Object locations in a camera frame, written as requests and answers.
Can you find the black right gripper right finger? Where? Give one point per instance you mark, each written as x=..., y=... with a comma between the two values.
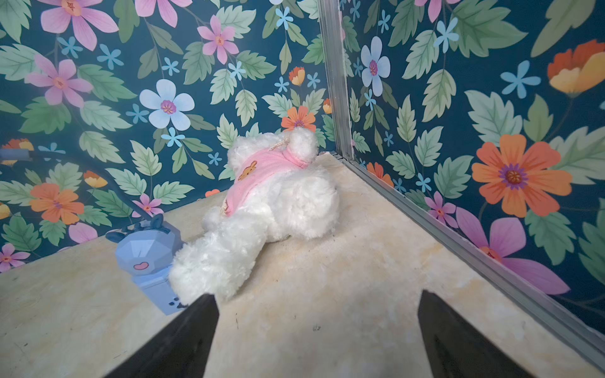
x=455, y=348

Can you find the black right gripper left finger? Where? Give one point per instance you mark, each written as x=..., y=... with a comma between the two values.
x=181, y=349

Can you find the aluminium frame bottom rail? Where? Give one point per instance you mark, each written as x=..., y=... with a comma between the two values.
x=550, y=314

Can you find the white plush bear pink shirt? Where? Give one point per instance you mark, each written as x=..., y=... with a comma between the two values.
x=278, y=192

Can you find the aluminium frame corner post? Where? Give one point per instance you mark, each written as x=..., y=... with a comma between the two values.
x=334, y=58

